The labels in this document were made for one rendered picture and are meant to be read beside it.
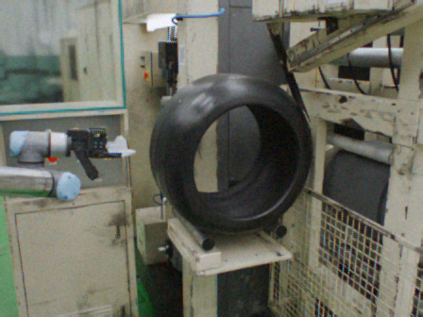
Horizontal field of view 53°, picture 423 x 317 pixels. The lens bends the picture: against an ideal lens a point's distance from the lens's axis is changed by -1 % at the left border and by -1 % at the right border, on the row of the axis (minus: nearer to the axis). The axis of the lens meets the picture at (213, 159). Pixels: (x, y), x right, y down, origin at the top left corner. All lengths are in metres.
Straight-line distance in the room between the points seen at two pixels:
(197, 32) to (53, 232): 1.09
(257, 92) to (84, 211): 1.04
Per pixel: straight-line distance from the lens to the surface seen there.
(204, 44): 1.69
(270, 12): 1.62
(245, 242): 1.68
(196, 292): 1.98
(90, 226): 2.06
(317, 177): 1.97
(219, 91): 1.33
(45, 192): 1.20
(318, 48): 1.58
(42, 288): 2.18
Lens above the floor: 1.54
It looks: 15 degrees down
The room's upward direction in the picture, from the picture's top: straight up
